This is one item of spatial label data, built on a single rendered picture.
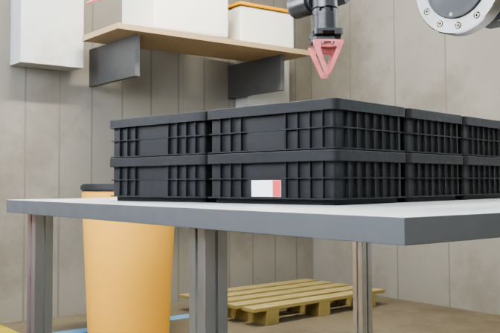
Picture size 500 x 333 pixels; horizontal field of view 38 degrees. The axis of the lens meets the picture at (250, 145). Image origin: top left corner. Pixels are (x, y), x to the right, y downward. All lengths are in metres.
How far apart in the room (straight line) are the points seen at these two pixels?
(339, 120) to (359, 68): 3.49
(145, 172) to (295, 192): 0.53
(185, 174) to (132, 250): 1.60
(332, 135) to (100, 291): 2.13
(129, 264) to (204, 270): 1.93
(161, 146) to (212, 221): 0.58
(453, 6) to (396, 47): 3.39
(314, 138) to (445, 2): 0.40
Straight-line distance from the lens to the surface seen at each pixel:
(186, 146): 1.86
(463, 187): 2.08
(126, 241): 3.42
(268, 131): 1.67
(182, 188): 1.88
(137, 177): 2.02
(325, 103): 1.56
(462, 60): 4.52
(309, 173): 1.59
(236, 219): 1.33
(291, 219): 1.21
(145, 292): 3.47
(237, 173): 1.74
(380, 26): 4.98
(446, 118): 1.97
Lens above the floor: 0.75
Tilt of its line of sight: 3 degrees up
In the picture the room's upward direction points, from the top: straight up
